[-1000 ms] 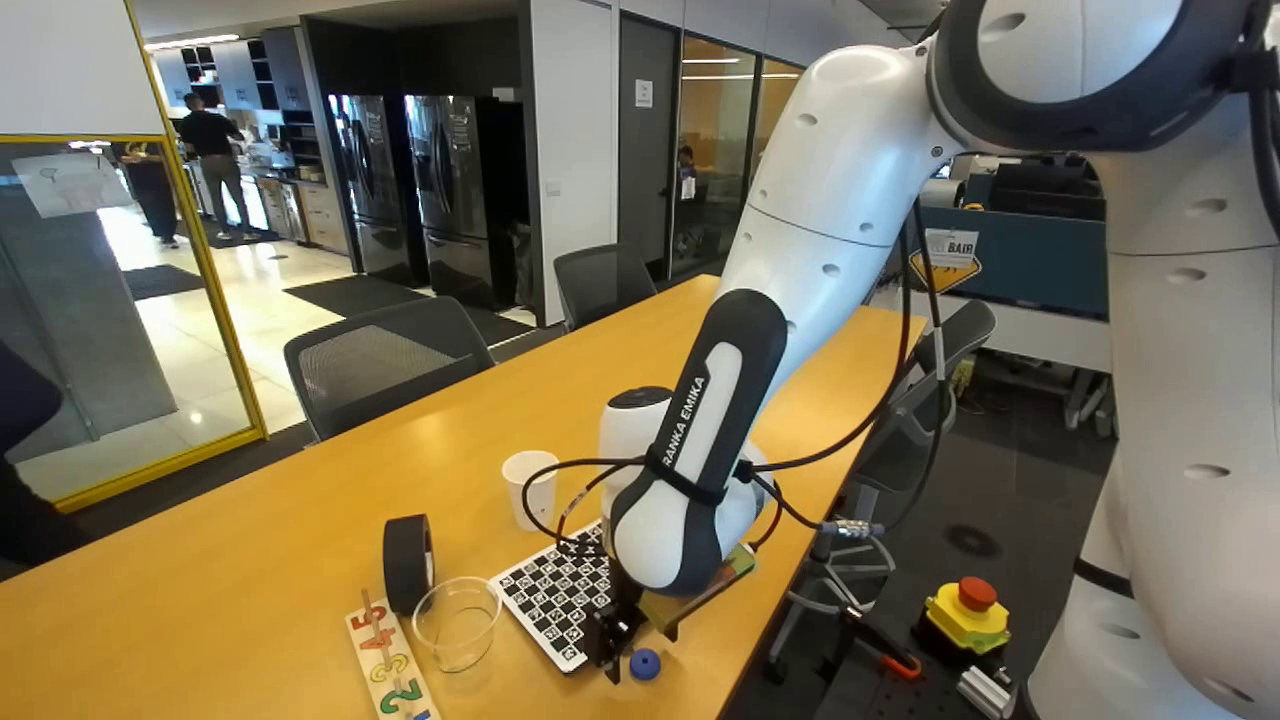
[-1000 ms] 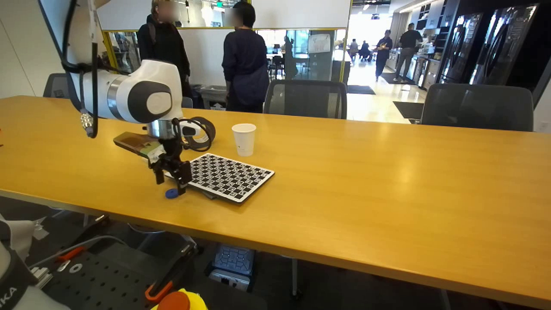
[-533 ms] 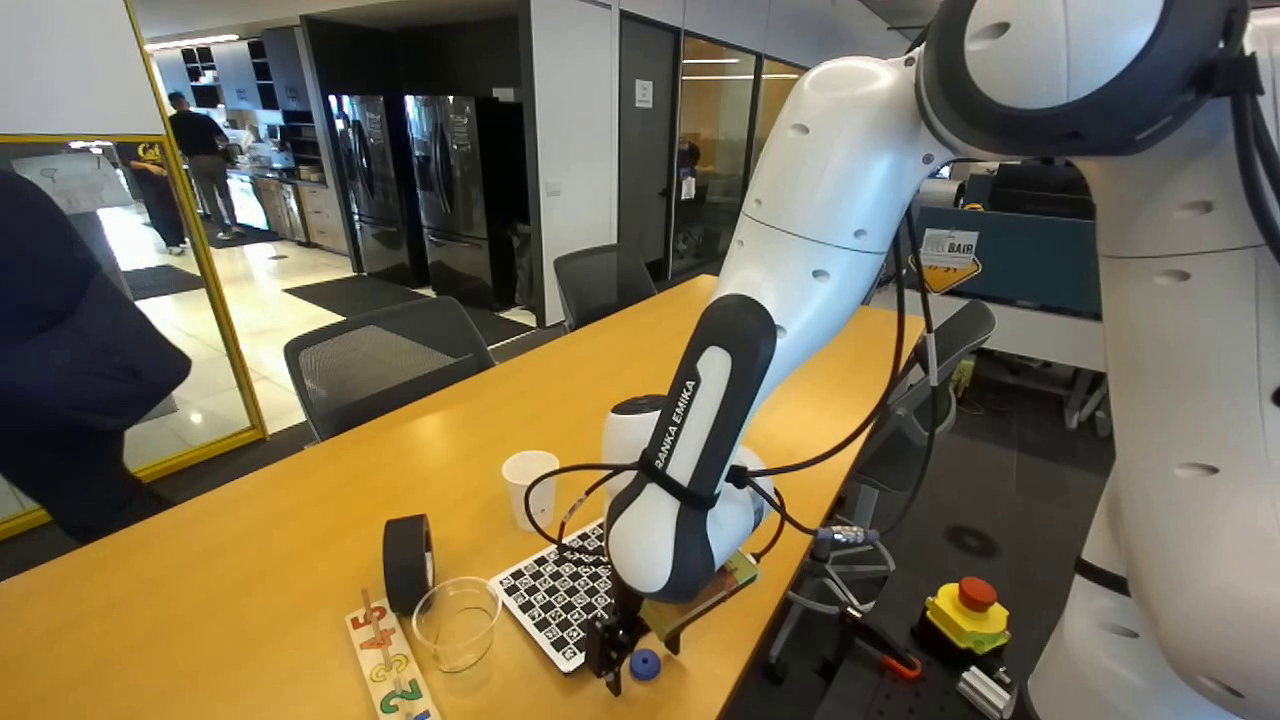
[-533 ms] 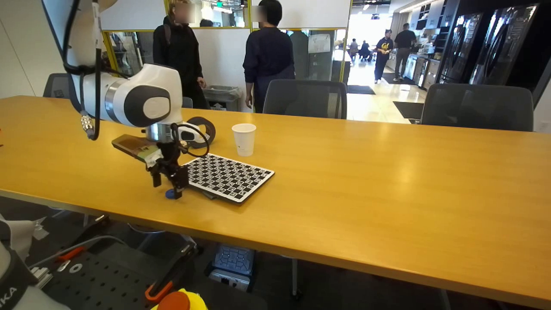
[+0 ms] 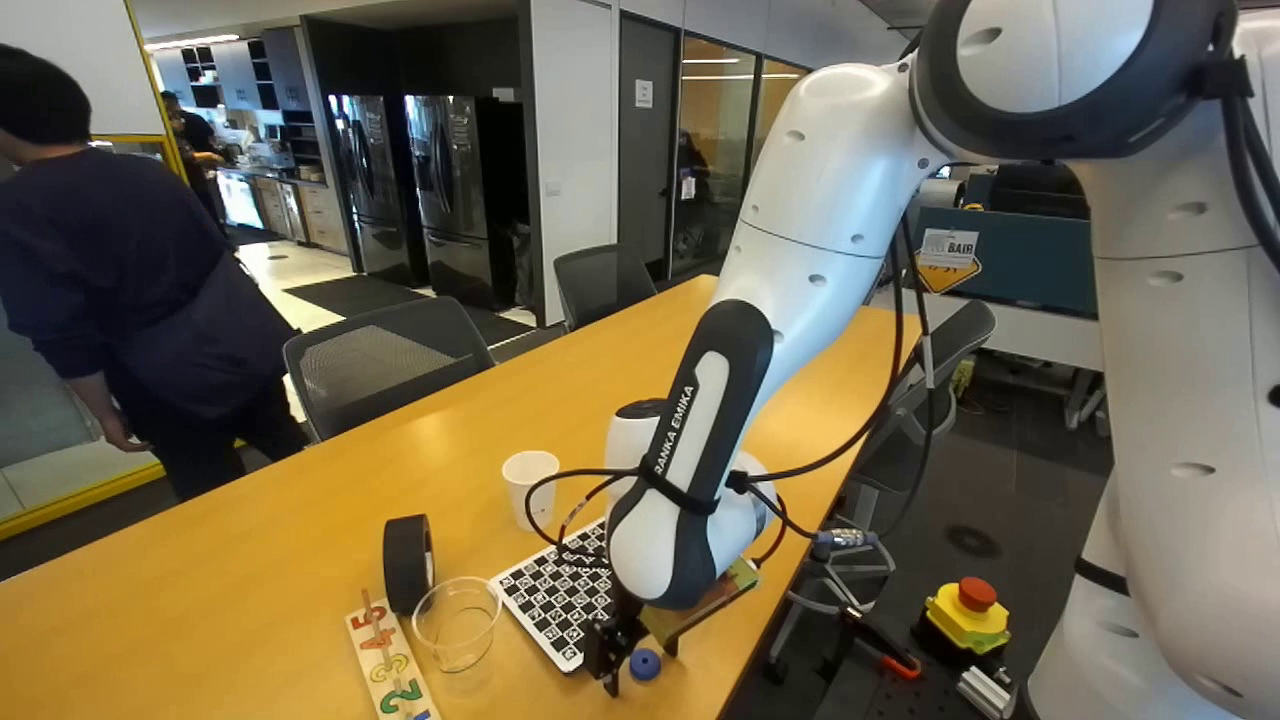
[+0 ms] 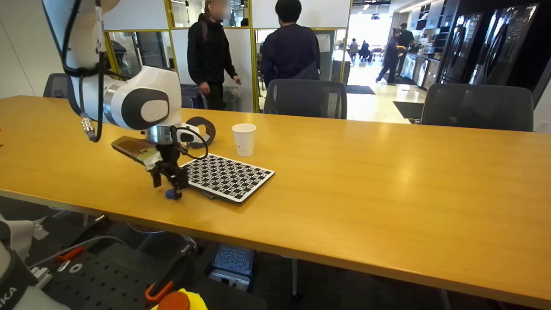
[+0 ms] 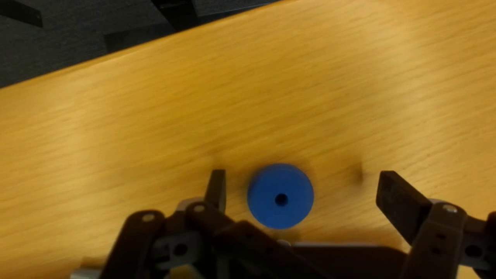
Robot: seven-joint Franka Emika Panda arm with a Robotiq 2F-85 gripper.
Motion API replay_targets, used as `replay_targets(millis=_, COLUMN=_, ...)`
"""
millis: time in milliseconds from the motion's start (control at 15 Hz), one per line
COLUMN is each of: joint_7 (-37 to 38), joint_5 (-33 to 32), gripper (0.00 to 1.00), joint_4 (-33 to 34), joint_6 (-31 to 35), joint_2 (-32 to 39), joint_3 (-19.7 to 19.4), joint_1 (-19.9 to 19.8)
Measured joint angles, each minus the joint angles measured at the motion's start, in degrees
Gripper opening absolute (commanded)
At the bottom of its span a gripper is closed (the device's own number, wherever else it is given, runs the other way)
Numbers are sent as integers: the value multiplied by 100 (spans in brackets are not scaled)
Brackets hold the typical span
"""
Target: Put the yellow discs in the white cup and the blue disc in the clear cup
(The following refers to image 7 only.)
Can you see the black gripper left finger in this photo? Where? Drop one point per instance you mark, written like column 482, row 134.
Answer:
column 217, row 249

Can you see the blue disc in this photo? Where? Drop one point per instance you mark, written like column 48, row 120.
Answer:
column 273, row 207

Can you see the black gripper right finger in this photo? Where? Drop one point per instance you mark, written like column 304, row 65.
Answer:
column 439, row 238

